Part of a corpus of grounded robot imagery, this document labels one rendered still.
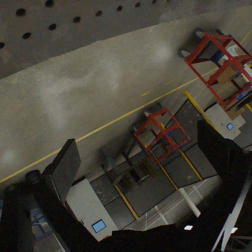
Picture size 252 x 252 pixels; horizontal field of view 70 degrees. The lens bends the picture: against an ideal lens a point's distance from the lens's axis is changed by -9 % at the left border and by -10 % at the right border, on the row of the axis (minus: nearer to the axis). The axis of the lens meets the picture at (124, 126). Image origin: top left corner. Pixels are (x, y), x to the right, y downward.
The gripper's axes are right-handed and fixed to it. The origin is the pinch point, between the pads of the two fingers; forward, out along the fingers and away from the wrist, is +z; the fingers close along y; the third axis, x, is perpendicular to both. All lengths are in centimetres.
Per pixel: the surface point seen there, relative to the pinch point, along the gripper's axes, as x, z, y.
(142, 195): -428, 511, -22
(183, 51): 6, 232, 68
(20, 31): 16.6, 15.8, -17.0
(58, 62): 14, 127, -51
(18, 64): 11.5, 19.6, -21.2
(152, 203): -458, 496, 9
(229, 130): -394, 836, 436
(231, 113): -406, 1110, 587
